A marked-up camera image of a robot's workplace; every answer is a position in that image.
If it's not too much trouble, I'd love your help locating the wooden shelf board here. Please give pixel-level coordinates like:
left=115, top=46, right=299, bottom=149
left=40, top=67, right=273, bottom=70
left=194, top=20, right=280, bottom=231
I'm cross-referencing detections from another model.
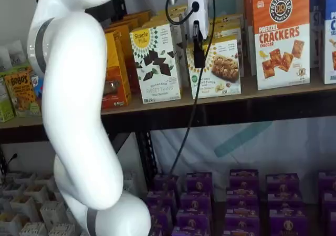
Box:
left=100, top=74, right=336, bottom=116

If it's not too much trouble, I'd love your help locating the black shelf upright post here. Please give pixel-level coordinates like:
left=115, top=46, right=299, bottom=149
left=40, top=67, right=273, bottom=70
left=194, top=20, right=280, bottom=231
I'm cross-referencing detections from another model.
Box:
left=111, top=0, right=159, bottom=186

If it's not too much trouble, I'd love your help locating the black cable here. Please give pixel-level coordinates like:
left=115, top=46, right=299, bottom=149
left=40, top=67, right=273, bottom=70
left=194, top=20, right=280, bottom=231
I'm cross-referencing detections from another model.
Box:
left=164, top=0, right=219, bottom=178

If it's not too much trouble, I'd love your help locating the white patterned box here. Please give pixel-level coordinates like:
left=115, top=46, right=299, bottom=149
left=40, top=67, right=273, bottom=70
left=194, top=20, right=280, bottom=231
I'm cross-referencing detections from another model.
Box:
left=19, top=221, right=48, bottom=236
left=38, top=200, right=67, bottom=229
left=48, top=222, right=76, bottom=236

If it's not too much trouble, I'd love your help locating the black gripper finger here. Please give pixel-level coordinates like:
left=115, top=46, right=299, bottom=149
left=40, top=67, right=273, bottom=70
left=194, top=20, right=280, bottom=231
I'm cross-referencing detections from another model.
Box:
left=192, top=21, right=206, bottom=69

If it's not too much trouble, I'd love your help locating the white Sweet Thins box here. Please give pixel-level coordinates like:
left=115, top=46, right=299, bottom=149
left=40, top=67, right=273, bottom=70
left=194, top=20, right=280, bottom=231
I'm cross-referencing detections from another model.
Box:
left=129, top=23, right=182, bottom=105

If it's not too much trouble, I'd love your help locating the translucent plastic sheet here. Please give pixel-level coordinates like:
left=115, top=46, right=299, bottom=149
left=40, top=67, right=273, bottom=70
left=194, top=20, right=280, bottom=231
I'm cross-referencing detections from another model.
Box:
left=151, top=115, right=336, bottom=179

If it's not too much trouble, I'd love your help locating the purple snack box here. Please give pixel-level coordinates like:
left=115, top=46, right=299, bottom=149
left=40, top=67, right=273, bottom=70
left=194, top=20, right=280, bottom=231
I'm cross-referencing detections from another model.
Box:
left=226, top=188, right=260, bottom=208
left=266, top=172, right=300, bottom=195
left=225, top=205, right=261, bottom=222
left=224, top=219, right=261, bottom=236
left=171, top=226, right=211, bottom=236
left=149, top=211, right=173, bottom=236
left=317, top=170, right=336, bottom=192
left=145, top=190, right=177, bottom=213
left=175, top=209, right=213, bottom=229
left=321, top=190, right=336, bottom=213
left=268, top=213, right=308, bottom=236
left=180, top=192, right=213, bottom=211
left=229, top=168, right=260, bottom=191
left=327, top=211, right=336, bottom=236
left=267, top=192, right=306, bottom=216
left=185, top=171, right=214, bottom=195
left=153, top=173, right=181, bottom=194

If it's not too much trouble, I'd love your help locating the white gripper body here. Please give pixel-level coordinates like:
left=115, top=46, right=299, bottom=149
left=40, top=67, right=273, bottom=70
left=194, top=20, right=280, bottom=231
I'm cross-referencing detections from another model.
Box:
left=186, top=0, right=211, bottom=40

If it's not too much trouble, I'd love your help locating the white yellow snack box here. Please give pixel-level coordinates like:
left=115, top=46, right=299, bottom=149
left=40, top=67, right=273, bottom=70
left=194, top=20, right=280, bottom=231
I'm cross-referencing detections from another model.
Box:
left=149, top=4, right=189, bottom=41

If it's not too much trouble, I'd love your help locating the white almond flour bars box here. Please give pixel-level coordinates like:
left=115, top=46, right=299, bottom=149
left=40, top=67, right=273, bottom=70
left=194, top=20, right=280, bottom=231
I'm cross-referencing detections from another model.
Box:
left=185, top=34, right=243, bottom=100
left=209, top=13, right=245, bottom=41

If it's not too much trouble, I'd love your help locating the neighbouring wooden shelf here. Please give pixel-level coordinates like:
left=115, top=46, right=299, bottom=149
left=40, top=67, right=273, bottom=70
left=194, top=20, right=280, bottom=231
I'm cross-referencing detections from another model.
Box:
left=0, top=113, right=51, bottom=144

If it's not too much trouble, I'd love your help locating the green snack box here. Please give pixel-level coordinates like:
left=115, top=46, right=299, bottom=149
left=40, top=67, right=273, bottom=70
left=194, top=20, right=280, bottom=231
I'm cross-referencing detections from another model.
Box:
left=0, top=72, right=16, bottom=124

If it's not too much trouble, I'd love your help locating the yellow Bobo's box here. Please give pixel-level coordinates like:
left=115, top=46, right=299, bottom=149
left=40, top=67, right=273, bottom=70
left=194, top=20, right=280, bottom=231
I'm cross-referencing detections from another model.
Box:
left=3, top=71, right=42, bottom=118

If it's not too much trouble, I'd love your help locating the white pouch bag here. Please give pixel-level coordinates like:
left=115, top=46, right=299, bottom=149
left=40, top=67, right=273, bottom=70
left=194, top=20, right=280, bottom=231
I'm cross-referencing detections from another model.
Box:
left=0, top=39, right=28, bottom=73

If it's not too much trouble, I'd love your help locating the orange white pretzel crackers box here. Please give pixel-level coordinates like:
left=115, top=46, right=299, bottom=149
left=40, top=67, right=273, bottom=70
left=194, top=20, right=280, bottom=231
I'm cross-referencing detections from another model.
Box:
left=251, top=0, right=311, bottom=91
left=242, top=0, right=257, bottom=77

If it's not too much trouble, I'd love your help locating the blue white small package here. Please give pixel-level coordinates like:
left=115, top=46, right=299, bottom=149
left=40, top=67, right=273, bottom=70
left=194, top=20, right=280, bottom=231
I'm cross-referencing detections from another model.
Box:
left=30, top=74, right=45, bottom=99

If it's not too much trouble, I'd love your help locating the blue white crackers box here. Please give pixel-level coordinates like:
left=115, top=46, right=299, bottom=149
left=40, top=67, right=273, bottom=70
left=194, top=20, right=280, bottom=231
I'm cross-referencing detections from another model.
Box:
left=322, top=0, right=336, bottom=85

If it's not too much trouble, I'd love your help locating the orange snack box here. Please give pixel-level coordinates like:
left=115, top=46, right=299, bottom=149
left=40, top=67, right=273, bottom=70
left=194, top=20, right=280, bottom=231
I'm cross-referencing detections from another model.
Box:
left=101, top=29, right=132, bottom=110
left=104, top=9, right=153, bottom=37

